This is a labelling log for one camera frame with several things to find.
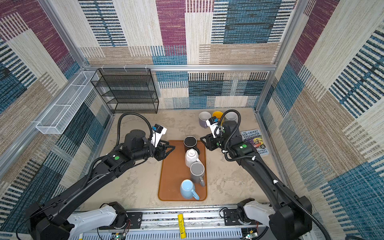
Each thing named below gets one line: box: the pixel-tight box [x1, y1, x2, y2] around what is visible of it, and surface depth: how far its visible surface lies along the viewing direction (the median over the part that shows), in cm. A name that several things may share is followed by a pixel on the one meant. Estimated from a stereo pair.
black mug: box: [183, 135, 200, 155], surface depth 93 cm
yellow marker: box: [177, 213, 187, 239], surface depth 72 cm
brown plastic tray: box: [158, 140, 207, 201], surface depth 87 cm
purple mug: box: [198, 111, 212, 129], surface depth 108 cm
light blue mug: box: [180, 179, 200, 201], surface depth 76 cm
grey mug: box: [190, 161, 205, 187], surface depth 79 cm
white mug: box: [185, 148, 202, 168], surface depth 86 cm
